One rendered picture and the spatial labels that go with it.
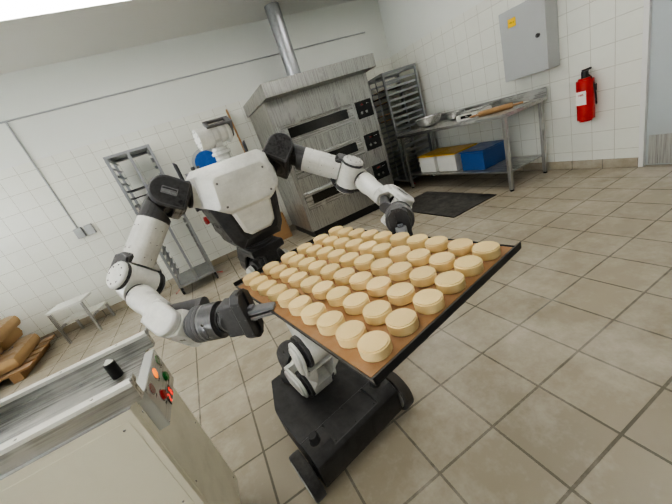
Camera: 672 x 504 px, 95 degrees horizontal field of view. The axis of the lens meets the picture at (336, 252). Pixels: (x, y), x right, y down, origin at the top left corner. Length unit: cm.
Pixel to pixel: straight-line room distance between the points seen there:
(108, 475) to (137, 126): 441
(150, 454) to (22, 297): 461
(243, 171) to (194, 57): 425
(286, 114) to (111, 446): 377
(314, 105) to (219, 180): 344
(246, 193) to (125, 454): 80
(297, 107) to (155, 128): 196
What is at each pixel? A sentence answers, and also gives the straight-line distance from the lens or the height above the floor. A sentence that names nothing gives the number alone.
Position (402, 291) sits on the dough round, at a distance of 56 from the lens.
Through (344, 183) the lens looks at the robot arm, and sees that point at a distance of 119.
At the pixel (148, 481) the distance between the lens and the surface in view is 119.
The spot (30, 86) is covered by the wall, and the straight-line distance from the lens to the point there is 534.
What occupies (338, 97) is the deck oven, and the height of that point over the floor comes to 165.
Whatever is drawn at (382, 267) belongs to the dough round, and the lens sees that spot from 66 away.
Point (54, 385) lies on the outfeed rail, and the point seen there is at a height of 87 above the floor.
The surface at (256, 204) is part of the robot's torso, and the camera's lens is 110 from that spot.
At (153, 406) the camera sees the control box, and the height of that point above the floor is 78.
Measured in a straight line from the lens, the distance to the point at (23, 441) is 112.
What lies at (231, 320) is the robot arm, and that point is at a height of 100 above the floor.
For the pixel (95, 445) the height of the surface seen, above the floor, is 79.
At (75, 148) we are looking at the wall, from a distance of 516.
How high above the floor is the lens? 131
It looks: 21 degrees down
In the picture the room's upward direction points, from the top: 20 degrees counter-clockwise
